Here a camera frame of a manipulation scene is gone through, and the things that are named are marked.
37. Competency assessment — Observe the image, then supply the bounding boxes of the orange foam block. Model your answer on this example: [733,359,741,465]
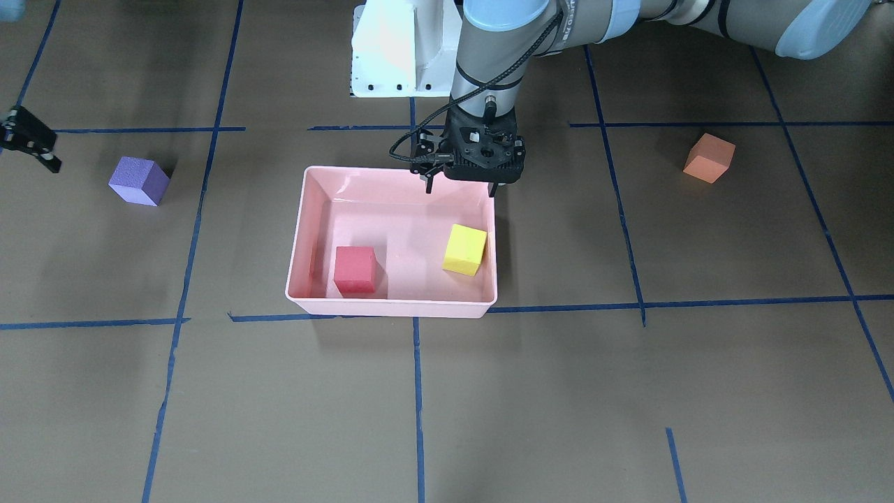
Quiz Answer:
[683,133,735,184]

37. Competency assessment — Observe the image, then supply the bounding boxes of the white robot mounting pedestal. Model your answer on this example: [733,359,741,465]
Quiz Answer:
[349,1,461,99]

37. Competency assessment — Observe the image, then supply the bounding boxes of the yellow foam block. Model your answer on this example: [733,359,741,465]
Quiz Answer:
[441,224,488,277]

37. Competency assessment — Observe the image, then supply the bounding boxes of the red foam block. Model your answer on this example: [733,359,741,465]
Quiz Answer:
[333,246,378,294]

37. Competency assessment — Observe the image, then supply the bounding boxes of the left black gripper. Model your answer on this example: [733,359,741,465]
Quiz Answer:
[412,106,526,198]

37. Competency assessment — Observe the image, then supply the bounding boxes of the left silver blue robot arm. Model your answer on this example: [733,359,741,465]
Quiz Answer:
[389,1,870,195]

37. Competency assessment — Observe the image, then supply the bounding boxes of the pink plastic bin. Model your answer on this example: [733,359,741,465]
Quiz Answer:
[285,166,498,319]

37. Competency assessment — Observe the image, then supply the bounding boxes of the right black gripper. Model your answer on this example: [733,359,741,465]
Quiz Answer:
[1,105,63,174]

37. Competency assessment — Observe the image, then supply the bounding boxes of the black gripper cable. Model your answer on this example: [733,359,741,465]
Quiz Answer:
[388,14,566,165]

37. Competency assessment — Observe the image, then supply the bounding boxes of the purple foam block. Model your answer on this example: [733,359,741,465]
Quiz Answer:
[108,156,170,207]

